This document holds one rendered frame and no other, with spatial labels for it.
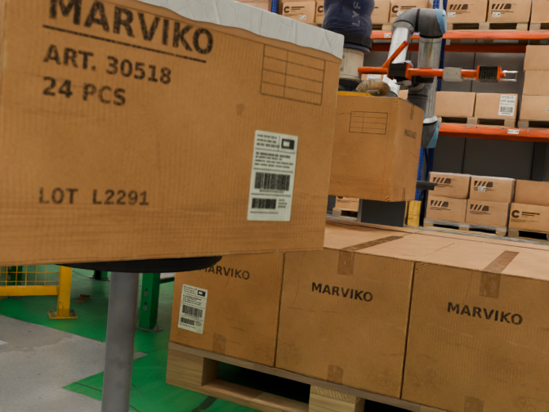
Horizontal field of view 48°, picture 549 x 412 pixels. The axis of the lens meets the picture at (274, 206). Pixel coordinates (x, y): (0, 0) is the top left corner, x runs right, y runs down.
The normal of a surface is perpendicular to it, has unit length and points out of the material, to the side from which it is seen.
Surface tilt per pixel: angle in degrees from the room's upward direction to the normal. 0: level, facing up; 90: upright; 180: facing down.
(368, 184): 90
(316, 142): 90
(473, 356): 90
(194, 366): 90
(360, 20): 75
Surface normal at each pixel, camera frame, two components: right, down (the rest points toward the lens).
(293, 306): -0.44, 0.02
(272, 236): 0.68, 0.11
